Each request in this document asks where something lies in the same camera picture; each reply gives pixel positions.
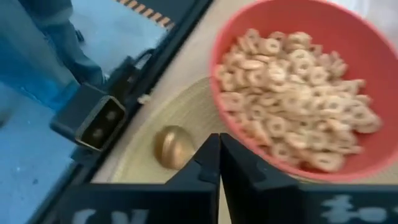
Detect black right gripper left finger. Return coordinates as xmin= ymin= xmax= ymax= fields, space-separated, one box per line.
xmin=40 ymin=133 xmax=221 ymax=224

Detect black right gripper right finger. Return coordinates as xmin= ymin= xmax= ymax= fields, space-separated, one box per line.
xmin=221 ymin=133 xmax=398 ymax=224

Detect gold spoon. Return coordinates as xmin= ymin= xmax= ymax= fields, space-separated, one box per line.
xmin=154 ymin=124 xmax=197 ymax=170

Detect cereal rings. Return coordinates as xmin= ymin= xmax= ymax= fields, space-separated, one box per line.
xmin=214 ymin=28 xmax=382 ymax=174

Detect round woven placemat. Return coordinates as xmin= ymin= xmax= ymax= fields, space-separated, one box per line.
xmin=110 ymin=76 xmax=398 ymax=187

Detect red bowl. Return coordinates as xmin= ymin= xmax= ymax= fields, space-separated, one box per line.
xmin=210 ymin=0 xmax=398 ymax=183

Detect yellow black hazard tape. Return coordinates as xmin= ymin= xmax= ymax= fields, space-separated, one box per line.
xmin=116 ymin=0 xmax=177 ymax=30

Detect person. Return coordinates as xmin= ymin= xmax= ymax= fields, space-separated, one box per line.
xmin=0 ymin=0 xmax=105 ymax=110

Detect black table-level camera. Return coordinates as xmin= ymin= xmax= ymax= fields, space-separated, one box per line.
xmin=49 ymin=82 xmax=127 ymax=152

